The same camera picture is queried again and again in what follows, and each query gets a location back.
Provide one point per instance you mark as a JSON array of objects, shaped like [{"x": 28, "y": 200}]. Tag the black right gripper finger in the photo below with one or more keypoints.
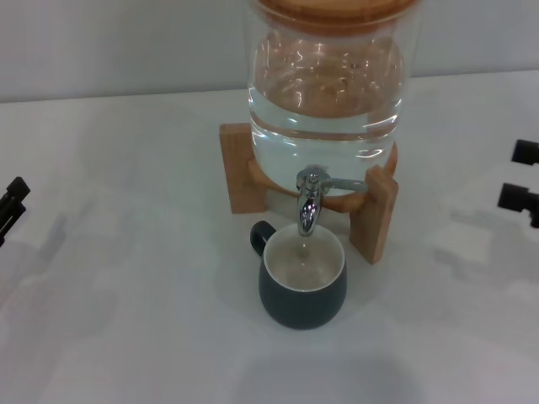
[
  {"x": 520, "y": 198},
  {"x": 526, "y": 151}
]

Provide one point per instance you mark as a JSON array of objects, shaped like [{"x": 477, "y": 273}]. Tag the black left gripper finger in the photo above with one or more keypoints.
[
  {"x": 10, "y": 221},
  {"x": 19, "y": 187}
]

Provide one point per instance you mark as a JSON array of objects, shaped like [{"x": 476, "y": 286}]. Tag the chrome faucet with lever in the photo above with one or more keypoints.
[{"x": 309, "y": 208}]

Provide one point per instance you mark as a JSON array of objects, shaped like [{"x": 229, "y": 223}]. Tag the black ceramic cup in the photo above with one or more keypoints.
[{"x": 295, "y": 307}]

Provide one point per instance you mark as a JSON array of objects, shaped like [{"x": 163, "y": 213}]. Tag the glass water dispenser jar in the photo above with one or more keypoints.
[{"x": 324, "y": 105}]

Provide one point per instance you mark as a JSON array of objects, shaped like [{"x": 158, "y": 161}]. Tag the wooden dispenser stand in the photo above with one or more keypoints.
[{"x": 238, "y": 168}]

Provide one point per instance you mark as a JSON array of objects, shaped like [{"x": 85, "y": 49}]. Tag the wooden dispenser lid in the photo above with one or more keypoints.
[{"x": 332, "y": 12}]

